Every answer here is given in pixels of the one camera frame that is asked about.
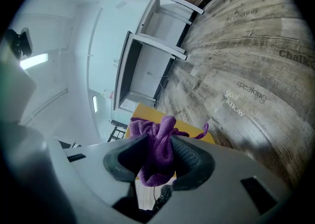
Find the black power cable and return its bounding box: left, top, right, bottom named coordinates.
left=152, top=185, right=173, bottom=211

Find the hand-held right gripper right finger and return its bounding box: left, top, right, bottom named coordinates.
left=157, top=135, right=293, bottom=224

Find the purple cloth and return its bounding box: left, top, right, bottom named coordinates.
left=129, top=115, right=210, bottom=187

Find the black metal railing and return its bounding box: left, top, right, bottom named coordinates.
left=107, top=119, right=128, bottom=144

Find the yellow plastic bucket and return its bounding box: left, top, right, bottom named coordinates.
left=124, top=102, right=215, bottom=187

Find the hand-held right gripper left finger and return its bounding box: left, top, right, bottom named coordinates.
left=53, top=134, right=150, bottom=206

